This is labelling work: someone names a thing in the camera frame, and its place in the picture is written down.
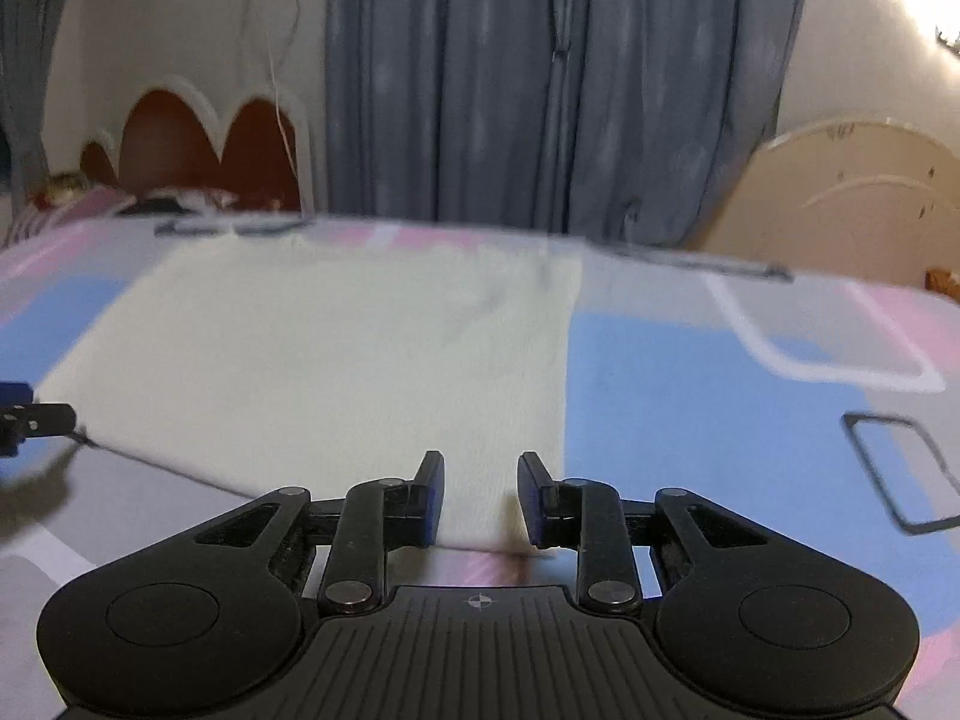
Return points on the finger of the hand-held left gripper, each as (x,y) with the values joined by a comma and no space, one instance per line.
(41,420)
(13,391)

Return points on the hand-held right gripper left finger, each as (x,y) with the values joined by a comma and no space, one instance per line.
(430,501)

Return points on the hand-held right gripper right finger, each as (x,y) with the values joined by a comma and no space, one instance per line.
(534,502)

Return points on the white knit sweater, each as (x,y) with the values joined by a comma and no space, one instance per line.
(337,360)

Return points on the striped pink pillow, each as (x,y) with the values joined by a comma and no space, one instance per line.
(52,214)

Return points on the patterned bed sheet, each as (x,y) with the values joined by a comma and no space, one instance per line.
(712,405)

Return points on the gold patterned cushion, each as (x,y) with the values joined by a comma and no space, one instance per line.
(64,186)

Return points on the dark patterned cloth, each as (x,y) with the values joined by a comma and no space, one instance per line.
(195,201)

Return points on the narrow blue-grey curtain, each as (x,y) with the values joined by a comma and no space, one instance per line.
(30,67)

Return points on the cream round bed board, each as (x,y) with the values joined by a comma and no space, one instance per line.
(847,195)

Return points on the orange patterned cloth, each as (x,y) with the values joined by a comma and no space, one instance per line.
(945,281)

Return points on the red headboard with white frame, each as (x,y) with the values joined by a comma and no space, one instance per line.
(195,142)

